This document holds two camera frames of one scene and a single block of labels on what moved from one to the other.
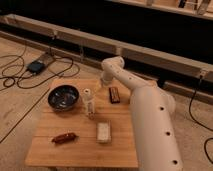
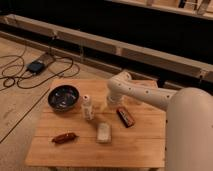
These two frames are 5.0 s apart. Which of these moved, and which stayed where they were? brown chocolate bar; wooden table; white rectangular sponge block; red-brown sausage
Moved: brown chocolate bar
Stayed: white rectangular sponge block; wooden table; red-brown sausage
